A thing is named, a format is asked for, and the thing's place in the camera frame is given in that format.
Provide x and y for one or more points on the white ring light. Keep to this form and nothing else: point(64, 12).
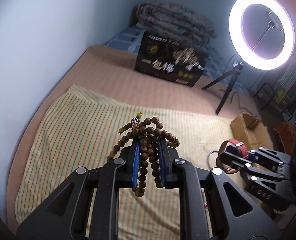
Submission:
point(262, 33)

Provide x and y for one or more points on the black snack bag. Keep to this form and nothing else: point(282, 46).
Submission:
point(164, 58)

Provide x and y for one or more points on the open cardboard box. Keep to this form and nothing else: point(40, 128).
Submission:
point(250, 130)

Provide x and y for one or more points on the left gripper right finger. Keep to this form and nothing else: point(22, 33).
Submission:
point(161, 163)

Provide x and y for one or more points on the red leather strap watch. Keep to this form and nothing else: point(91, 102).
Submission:
point(229, 142)

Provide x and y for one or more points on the folded floral quilt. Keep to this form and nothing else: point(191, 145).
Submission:
point(176, 21)

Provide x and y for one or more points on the striped yellow cloth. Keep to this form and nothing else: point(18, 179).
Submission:
point(80, 129)

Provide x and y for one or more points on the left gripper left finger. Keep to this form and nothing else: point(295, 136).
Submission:
point(136, 164)

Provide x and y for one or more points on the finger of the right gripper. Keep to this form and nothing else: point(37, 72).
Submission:
point(242, 152)
point(231, 163)

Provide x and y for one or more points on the black metal chair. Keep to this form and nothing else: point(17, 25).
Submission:
point(273, 99)

